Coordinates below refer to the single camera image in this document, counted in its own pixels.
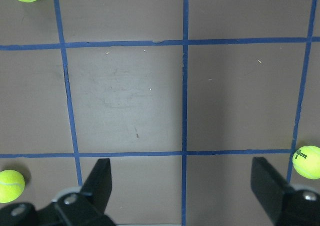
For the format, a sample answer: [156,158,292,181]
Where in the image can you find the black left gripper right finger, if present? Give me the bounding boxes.
[250,157,320,225]

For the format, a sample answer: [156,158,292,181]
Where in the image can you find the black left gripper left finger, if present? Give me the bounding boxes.
[52,158,111,225]

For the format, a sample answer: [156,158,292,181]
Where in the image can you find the tennis ball near left base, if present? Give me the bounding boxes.
[292,145,320,179]

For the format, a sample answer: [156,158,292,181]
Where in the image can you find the tennis ball under left gripper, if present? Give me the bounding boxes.
[0,170,25,203]

